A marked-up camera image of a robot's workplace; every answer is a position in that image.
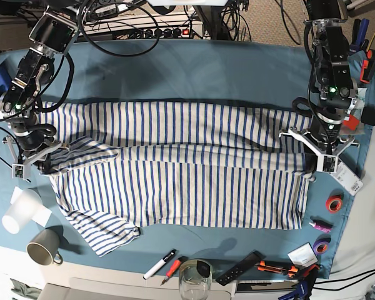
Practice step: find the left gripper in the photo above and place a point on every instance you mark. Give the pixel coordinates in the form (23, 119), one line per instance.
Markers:
(319, 159)

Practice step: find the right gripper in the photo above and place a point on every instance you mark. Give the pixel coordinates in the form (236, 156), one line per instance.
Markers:
(23, 161)

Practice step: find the blue white striped T-shirt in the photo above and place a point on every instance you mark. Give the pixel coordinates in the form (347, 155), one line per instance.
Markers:
(134, 164)

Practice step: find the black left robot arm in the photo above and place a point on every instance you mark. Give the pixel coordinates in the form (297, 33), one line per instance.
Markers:
(327, 50)

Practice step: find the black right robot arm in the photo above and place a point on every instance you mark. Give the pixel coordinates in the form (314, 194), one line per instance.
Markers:
(30, 141)

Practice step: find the white labelled package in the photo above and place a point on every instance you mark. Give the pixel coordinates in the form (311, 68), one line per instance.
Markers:
(347, 178)

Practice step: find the white plastic cup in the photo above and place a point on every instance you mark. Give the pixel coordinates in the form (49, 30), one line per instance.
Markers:
(12, 221)

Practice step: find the metal hex key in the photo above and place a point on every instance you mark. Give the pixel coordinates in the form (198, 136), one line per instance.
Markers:
(9, 164)

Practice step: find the orange tape roll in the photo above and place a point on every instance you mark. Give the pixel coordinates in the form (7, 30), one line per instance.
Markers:
(334, 203)

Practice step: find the red cube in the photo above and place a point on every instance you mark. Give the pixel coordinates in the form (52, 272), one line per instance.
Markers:
(351, 122)

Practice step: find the purple glue bottle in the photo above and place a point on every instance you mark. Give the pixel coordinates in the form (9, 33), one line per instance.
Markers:
(321, 226)

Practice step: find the crumpled printed paper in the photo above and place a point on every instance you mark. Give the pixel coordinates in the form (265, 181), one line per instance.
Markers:
(357, 111)

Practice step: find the black square box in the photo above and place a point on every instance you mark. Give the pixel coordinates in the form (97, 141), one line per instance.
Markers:
(368, 116)

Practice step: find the grey ceramic mug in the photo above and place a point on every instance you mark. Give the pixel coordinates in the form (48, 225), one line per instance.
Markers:
(43, 248)

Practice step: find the purple tape roll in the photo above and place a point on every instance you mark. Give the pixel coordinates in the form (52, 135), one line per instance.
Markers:
(321, 246)

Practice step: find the white small box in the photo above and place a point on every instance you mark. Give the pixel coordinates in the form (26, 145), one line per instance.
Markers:
(303, 256)

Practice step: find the orange black clamp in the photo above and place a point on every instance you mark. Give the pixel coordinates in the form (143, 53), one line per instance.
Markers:
(368, 67)

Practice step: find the orange utility knife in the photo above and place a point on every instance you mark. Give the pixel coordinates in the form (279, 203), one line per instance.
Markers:
(283, 268)

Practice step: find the black remote control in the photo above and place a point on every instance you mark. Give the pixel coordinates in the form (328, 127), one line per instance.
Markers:
(240, 268)

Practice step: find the blue spring clamp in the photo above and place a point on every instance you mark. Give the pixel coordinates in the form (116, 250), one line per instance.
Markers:
(359, 41)

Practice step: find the grey green cloth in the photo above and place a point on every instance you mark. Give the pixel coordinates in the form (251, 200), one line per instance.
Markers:
(25, 291)

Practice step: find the blue black clamp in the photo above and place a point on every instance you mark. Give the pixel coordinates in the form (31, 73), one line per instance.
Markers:
(306, 280)

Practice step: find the white marker pen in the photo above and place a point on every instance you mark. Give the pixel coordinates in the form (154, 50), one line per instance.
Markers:
(159, 264)

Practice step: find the teal table cloth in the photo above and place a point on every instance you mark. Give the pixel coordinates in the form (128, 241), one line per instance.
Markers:
(225, 73)

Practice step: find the clear wine glass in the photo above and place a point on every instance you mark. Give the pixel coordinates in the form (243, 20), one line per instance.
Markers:
(195, 278)

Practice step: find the white power strip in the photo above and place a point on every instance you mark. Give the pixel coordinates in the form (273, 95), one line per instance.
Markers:
(172, 26)

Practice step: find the red handled screwdriver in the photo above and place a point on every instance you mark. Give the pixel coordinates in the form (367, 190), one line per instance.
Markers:
(175, 266)

